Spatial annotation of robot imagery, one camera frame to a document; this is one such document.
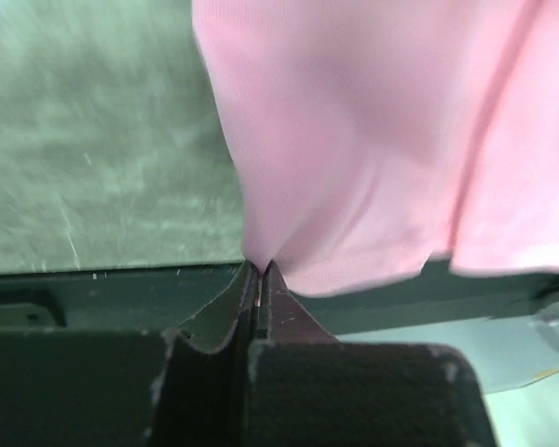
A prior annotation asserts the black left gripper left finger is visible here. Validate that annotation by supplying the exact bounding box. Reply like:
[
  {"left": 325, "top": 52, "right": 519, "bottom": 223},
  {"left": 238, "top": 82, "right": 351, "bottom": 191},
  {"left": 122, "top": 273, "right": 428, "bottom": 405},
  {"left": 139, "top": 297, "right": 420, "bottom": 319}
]
[{"left": 0, "top": 264, "right": 256, "bottom": 446}]

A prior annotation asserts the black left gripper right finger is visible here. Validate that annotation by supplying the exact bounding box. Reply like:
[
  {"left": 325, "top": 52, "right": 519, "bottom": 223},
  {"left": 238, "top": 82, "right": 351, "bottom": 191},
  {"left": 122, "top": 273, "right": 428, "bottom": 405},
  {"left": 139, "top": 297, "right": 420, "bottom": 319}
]
[{"left": 246, "top": 265, "right": 496, "bottom": 447}]

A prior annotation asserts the pink t shirt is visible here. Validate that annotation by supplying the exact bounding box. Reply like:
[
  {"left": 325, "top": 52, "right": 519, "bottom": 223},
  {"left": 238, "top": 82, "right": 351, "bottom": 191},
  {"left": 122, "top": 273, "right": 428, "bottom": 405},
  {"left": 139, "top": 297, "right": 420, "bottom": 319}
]
[{"left": 192, "top": 1, "right": 559, "bottom": 296}]

